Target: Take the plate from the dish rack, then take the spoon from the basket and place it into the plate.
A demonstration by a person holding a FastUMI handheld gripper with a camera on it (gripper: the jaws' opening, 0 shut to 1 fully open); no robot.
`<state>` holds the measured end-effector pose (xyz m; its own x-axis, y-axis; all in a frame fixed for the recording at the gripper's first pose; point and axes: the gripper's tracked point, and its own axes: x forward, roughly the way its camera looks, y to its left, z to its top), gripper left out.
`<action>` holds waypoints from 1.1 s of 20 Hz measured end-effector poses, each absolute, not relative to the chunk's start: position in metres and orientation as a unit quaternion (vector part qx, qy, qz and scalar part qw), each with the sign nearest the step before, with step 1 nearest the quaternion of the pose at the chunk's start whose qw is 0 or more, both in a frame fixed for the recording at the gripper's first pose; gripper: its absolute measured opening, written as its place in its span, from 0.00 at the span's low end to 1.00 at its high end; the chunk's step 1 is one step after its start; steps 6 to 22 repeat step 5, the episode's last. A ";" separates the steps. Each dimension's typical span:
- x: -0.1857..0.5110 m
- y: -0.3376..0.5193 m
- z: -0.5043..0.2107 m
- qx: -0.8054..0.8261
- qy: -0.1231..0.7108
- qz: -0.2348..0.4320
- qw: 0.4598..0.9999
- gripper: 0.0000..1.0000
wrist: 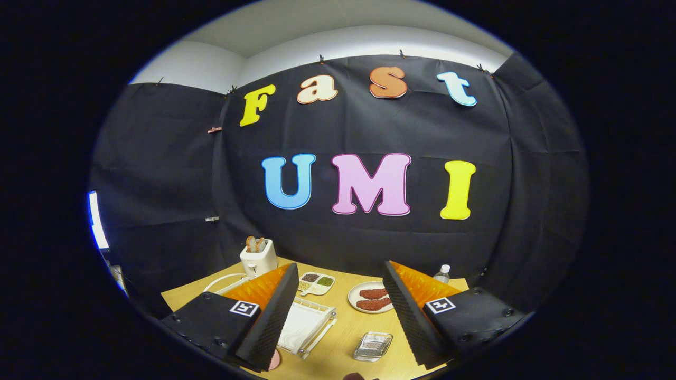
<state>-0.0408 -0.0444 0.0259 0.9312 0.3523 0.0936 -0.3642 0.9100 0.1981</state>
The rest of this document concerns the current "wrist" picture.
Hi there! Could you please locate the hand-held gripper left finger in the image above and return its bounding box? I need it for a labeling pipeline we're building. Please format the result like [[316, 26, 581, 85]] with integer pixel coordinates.
[[161, 262, 300, 372]]

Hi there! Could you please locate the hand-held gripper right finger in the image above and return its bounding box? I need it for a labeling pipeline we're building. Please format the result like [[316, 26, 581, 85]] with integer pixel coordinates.
[[383, 260, 529, 370]]

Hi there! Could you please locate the white wire dish rack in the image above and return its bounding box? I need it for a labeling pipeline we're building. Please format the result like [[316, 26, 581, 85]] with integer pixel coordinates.
[[203, 273, 337, 359]]

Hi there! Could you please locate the metal wire basket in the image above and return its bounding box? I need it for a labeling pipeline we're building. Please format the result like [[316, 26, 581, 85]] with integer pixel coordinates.
[[353, 331, 393, 363]]

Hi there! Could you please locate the white divided dish with beans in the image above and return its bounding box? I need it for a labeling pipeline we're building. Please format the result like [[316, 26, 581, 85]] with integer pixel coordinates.
[[298, 271, 336, 296]]

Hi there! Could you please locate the white plate with meat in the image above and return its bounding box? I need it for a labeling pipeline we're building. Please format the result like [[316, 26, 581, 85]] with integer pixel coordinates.
[[348, 281, 394, 315]]

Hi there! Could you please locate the white toaster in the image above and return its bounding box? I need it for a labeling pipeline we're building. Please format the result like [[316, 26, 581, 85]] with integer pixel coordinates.
[[240, 239, 278, 279]]

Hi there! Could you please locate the black backdrop cloth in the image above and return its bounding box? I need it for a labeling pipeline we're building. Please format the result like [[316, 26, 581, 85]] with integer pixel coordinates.
[[90, 53, 589, 317]]

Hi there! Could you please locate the computer monitor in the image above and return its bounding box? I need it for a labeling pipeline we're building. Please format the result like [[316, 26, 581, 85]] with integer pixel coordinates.
[[87, 190, 110, 250]]

